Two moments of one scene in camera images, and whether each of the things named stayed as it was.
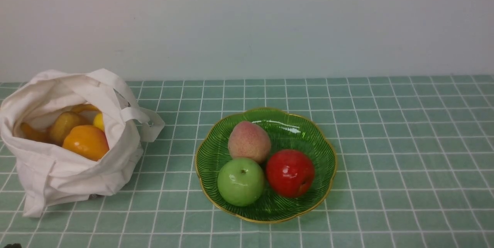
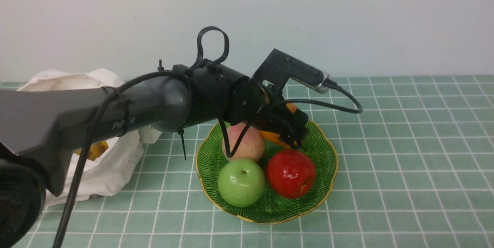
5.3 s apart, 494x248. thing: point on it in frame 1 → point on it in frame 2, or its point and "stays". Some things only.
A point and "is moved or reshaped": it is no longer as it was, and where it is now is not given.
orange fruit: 89,140 is moved or reshaped
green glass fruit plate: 288,129 stays
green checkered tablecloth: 415,169 stays
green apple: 241,182 stays
